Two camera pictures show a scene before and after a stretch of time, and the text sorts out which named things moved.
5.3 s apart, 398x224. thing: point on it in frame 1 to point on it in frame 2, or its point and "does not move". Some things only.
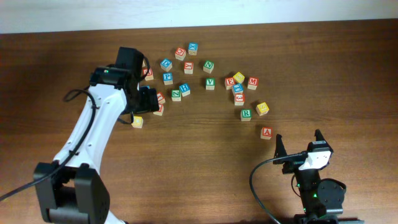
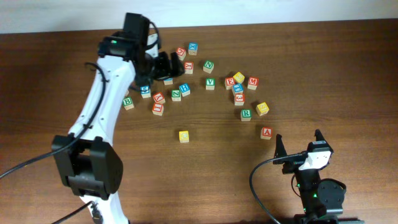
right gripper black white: x=296 y=158 does not move
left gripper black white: x=149 y=101 to x=162 y=66
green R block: x=245 y=114 does not move
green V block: x=210 y=83 does not move
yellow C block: x=138 y=122 to x=184 y=136
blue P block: x=168 y=78 does not move
